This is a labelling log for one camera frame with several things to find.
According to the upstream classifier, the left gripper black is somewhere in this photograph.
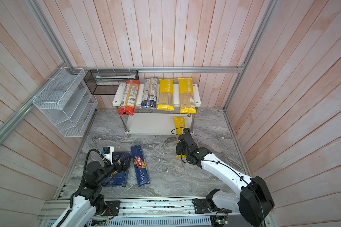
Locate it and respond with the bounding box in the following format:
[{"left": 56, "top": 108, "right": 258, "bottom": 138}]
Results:
[{"left": 96, "top": 152, "right": 133, "bottom": 184}]

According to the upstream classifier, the yellow Pastatime spaghetti bag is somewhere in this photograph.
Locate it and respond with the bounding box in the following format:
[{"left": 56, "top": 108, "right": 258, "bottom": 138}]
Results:
[
  {"left": 172, "top": 117, "right": 186, "bottom": 159},
  {"left": 178, "top": 78, "right": 197, "bottom": 114},
  {"left": 157, "top": 79, "right": 174, "bottom": 111}
]

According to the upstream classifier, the red-end spaghetti bag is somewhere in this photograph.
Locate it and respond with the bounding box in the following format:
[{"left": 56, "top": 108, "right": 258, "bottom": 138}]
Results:
[{"left": 118, "top": 80, "right": 140, "bottom": 116}]

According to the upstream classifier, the blue-end spaghetti bag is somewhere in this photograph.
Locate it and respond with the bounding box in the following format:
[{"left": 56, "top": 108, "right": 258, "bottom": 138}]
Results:
[{"left": 140, "top": 77, "right": 158, "bottom": 109}]

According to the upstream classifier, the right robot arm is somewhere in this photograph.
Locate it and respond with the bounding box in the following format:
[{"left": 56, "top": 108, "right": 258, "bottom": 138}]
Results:
[{"left": 176, "top": 128, "right": 275, "bottom": 227}]

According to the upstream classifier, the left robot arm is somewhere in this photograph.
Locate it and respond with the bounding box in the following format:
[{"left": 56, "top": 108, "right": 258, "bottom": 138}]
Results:
[{"left": 52, "top": 146, "right": 132, "bottom": 227}]

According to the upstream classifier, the blue Barilla rigatoni box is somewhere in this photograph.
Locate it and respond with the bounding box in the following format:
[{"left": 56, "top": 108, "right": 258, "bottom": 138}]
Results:
[{"left": 101, "top": 151, "right": 131, "bottom": 187}]

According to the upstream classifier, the blue Barilla spaghetti box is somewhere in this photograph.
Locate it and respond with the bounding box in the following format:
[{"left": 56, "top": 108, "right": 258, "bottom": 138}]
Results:
[{"left": 131, "top": 145, "right": 150, "bottom": 187}]

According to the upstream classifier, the black mesh basket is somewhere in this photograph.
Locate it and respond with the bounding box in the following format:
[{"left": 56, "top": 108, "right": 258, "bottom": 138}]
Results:
[{"left": 84, "top": 69, "right": 139, "bottom": 95}]

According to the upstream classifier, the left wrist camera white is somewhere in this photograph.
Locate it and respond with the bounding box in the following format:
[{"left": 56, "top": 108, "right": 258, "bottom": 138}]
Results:
[{"left": 100, "top": 146, "right": 114, "bottom": 165}]

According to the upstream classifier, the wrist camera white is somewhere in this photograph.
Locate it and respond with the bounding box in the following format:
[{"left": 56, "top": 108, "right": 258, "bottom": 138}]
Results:
[
  {"left": 100, "top": 146, "right": 114, "bottom": 165},
  {"left": 182, "top": 128, "right": 191, "bottom": 135}
]

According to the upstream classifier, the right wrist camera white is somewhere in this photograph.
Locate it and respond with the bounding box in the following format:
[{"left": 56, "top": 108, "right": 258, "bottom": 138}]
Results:
[{"left": 182, "top": 128, "right": 191, "bottom": 135}]

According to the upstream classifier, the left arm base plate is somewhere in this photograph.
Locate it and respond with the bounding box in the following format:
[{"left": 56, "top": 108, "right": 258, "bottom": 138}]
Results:
[{"left": 95, "top": 201, "right": 121, "bottom": 217}]

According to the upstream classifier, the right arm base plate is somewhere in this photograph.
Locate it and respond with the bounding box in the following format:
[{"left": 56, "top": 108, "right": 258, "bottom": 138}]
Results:
[{"left": 192, "top": 196, "right": 235, "bottom": 214}]

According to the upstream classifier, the aluminium front rail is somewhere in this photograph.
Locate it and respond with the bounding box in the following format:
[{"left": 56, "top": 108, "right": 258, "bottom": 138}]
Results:
[{"left": 39, "top": 196, "right": 273, "bottom": 220}]

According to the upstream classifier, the white wire mesh organizer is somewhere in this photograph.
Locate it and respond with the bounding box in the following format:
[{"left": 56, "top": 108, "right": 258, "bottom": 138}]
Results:
[{"left": 33, "top": 68, "right": 98, "bottom": 137}]

